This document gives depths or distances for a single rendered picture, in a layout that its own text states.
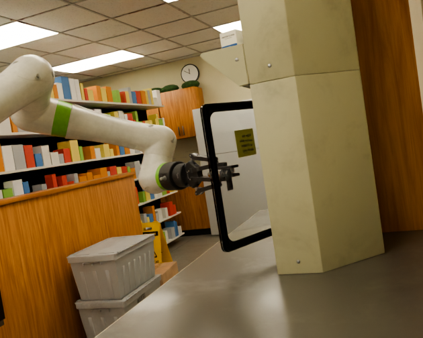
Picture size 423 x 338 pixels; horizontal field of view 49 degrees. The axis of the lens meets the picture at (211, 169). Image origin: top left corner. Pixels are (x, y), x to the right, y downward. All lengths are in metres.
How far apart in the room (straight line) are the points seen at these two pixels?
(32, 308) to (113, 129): 1.99
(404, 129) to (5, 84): 1.12
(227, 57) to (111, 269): 2.34
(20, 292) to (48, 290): 0.26
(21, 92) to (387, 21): 1.05
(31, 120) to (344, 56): 0.93
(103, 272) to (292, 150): 2.39
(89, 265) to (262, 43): 2.49
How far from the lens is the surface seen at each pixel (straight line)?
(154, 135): 1.55
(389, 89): 1.46
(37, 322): 3.36
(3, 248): 3.13
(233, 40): 1.25
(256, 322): 0.91
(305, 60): 1.14
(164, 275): 3.98
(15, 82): 1.37
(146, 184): 1.53
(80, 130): 1.53
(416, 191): 1.48
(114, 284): 3.31
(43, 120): 1.53
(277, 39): 1.13
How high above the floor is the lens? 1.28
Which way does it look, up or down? 3 degrees down
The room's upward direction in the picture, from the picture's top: 9 degrees counter-clockwise
